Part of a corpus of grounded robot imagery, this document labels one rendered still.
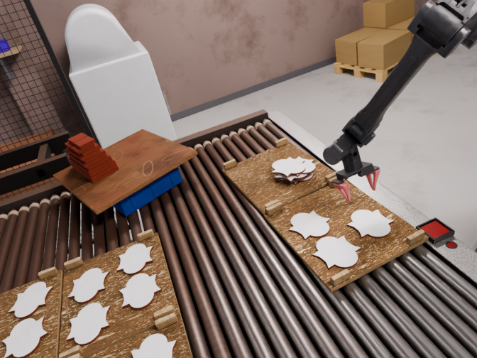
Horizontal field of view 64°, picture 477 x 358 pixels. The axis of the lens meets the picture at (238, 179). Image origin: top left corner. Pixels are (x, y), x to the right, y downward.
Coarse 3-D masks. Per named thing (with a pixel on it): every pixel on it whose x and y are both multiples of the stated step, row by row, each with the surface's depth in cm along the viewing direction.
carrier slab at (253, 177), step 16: (288, 144) 179; (256, 160) 173; (272, 160) 170; (240, 176) 164; (256, 176) 162; (272, 176) 159; (320, 176) 152; (256, 192) 152; (272, 192) 150; (288, 192) 147; (304, 192) 145
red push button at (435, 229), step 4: (428, 224) 119; (432, 224) 119; (436, 224) 119; (440, 224) 118; (424, 228) 118; (428, 228) 118; (432, 228) 118; (436, 228) 118; (440, 228) 117; (444, 228) 117; (428, 232) 117; (432, 232) 116; (436, 232) 116; (440, 232) 116; (444, 232) 115; (432, 236) 115; (436, 236) 115
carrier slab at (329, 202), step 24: (312, 192) 144; (336, 192) 141; (360, 192) 138; (264, 216) 139; (288, 216) 136; (336, 216) 131; (384, 216) 126; (288, 240) 126; (312, 240) 123; (360, 240) 119; (384, 240) 117; (312, 264) 115; (360, 264) 111; (336, 288) 107
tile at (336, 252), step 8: (320, 240) 121; (328, 240) 121; (336, 240) 120; (344, 240) 119; (320, 248) 119; (328, 248) 118; (336, 248) 117; (344, 248) 117; (352, 248) 116; (360, 248) 116; (320, 256) 116; (328, 256) 115; (336, 256) 114; (344, 256) 114; (352, 256) 113; (328, 264) 113; (336, 264) 112; (344, 264) 111; (352, 264) 111
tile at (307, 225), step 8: (296, 216) 134; (304, 216) 133; (312, 216) 132; (320, 216) 131; (296, 224) 130; (304, 224) 129; (312, 224) 128; (320, 224) 127; (328, 224) 127; (296, 232) 128; (304, 232) 126; (312, 232) 125; (320, 232) 124; (328, 232) 125
